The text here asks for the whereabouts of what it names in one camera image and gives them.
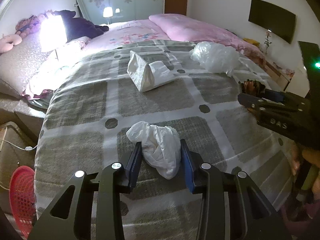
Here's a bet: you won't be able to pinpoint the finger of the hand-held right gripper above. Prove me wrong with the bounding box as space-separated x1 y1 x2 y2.
237 93 304 113
263 88 311 106

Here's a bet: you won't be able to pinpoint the pink floral bed sheet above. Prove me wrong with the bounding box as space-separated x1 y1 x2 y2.
21 20 171 101

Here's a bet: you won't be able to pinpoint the brown plush toys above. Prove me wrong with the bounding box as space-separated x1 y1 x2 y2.
15 11 54 34

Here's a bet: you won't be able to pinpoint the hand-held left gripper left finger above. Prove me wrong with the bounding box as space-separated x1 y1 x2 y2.
27 141 143 240

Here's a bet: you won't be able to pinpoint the white plastic bag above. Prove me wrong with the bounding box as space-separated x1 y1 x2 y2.
126 121 182 180

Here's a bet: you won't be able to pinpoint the clear plastic bag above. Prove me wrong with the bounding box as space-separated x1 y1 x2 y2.
190 42 242 78
127 51 179 92

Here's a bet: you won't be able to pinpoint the white shade table lamp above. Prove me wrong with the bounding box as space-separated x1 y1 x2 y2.
39 15 68 68

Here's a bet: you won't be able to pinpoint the light wooden cabinet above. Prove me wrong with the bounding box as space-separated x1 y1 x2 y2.
262 60 296 92

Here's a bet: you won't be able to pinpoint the pink plastic basket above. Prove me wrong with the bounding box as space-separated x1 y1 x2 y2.
9 165 36 240

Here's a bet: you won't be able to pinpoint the dark purple plush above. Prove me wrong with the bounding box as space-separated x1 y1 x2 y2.
60 10 110 41

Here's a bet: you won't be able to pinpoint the orange snack wrapper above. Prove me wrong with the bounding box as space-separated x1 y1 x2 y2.
240 79 267 97

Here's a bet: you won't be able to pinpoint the grey patterned headboard cushion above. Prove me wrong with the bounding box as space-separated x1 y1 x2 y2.
0 33 54 98

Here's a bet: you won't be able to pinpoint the grey upholstered bed frame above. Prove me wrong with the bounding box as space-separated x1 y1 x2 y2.
0 92 48 141

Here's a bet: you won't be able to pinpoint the person's clothing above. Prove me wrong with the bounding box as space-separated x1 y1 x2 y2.
283 141 320 221

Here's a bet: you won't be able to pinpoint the person's right hand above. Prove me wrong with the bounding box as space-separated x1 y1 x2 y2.
301 148 320 168

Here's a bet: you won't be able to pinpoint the pink quilt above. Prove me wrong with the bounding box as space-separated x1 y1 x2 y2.
149 14 266 63

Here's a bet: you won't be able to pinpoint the grey checked blanket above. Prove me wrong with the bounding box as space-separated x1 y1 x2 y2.
34 40 296 231

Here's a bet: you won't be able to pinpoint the pink floral pillow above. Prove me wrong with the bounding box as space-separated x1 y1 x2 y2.
67 36 92 53

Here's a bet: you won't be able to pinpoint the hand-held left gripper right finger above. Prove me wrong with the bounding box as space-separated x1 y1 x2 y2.
180 139 293 240

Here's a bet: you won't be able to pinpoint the brown nightstand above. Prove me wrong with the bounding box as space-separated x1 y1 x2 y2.
0 121 38 188

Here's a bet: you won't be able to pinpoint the pink plush toy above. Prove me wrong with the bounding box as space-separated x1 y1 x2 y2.
0 34 22 53

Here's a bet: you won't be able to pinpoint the black wall television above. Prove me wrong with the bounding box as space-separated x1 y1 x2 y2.
248 0 296 44

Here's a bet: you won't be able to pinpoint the single rose stem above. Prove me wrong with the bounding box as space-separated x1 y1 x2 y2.
264 29 273 54

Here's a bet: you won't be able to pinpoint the white lamp cable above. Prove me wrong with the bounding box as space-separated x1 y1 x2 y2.
0 127 37 151

